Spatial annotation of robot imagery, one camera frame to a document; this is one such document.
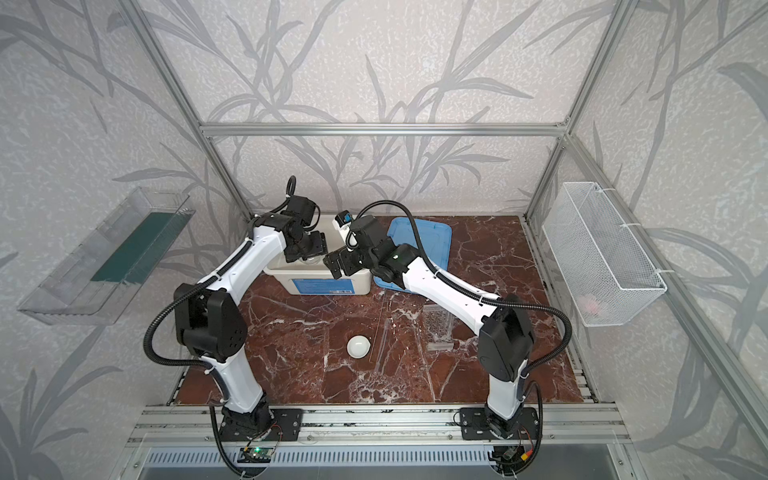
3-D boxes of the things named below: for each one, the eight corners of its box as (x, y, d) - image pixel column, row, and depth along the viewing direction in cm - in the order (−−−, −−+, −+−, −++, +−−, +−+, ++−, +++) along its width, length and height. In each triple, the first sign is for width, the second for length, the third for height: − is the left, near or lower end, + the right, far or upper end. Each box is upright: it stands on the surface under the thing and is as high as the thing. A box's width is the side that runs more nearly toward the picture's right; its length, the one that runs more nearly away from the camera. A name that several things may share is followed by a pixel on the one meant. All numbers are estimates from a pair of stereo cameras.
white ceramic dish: (346, 358, 87) (345, 355, 85) (348, 338, 90) (347, 335, 89) (369, 358, 87) (369, 355, 85) (371, 338, 90) (370, 335, 89)
